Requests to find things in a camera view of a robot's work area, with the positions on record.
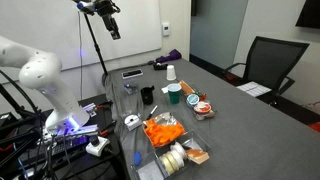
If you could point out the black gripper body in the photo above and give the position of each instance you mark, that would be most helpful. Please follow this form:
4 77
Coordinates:
108 10

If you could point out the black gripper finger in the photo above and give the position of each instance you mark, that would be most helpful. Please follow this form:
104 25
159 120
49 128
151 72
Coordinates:
112 32
116 31

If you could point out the long rectangular wooden stamp box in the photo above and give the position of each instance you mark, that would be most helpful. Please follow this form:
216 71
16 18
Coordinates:
186 87

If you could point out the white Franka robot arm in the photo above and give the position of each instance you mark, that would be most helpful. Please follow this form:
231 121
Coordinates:
50 86

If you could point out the clear compartment container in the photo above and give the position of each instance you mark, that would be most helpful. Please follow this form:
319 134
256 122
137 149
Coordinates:
148 171

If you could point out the purple folded umbrella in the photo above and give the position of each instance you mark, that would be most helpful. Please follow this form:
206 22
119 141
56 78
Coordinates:
171 55

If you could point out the clear pen case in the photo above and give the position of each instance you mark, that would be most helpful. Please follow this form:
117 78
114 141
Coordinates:
130 90

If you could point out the white paper cup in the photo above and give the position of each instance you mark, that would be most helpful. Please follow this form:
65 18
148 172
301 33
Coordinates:
171 73

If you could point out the black mug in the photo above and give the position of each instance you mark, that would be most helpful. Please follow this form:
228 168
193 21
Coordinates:
147 96

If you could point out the green plastic cup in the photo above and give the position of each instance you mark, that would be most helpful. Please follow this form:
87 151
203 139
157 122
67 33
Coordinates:
174 96

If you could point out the black marker pen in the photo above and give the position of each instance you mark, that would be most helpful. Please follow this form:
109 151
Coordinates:
152 112

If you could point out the round clear plastic case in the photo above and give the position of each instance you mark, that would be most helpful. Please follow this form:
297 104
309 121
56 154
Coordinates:
132 120

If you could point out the teal round lid tin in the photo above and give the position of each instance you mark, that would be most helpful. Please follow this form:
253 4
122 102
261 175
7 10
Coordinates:
192 99

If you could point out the small red object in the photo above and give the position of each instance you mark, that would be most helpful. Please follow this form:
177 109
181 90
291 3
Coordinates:
203 97

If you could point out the white emergency stop controller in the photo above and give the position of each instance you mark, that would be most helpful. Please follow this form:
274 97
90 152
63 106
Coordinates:
96 146

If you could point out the red floor object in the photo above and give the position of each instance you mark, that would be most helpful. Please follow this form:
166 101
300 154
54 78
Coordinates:
229 76

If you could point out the small blue object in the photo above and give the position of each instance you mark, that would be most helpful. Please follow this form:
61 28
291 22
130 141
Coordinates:
137 158

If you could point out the black robot cart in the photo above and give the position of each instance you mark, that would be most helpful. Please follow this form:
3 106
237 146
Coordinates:
83 166

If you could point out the yellow ribbon spool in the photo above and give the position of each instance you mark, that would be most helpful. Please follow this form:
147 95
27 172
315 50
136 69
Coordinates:
172 161
166 166

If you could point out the white paper sheet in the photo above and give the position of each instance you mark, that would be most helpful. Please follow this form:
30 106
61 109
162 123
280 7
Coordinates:
253 89

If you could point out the black office chair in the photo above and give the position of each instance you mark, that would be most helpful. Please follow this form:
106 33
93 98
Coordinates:
273 60

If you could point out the grey table cloth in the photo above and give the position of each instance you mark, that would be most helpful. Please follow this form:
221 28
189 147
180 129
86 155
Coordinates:
250 140

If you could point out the orange bag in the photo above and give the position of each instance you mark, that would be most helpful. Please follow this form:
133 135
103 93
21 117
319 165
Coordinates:
315 127

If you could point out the black camera tripod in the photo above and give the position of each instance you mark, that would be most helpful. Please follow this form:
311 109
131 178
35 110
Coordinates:
96 46

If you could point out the tablet with white frame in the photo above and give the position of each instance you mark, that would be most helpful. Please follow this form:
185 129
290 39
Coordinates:
132 73

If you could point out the white wall thermostat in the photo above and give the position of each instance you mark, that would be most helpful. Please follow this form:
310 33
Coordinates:
165 29

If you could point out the wall whiteboard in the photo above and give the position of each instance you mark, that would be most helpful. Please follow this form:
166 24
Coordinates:
50 26

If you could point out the black wall television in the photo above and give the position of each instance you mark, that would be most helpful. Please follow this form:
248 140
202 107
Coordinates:
310 13

